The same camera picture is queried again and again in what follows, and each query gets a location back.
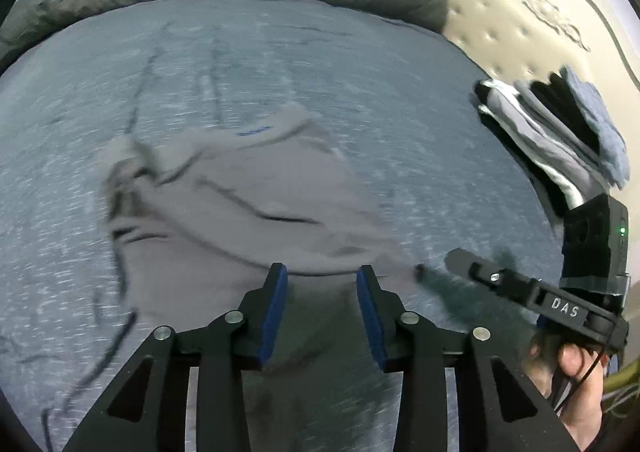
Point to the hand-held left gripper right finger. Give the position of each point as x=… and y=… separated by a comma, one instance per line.
x=367, y=312

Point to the grey underwear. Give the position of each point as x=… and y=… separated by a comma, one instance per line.
x=240, y=192

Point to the cream carved headboard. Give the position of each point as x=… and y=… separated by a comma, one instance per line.
x=525, y=7

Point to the person's right hand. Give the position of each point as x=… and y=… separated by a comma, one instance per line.
x=585, y=407

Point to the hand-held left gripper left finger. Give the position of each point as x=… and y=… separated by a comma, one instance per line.
x=277, y=302

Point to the stack of folded clothes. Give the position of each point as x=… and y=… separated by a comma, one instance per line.
x=555, y=132

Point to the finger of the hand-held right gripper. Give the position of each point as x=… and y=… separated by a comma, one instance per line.
x=492, y=277
x=450, y=289

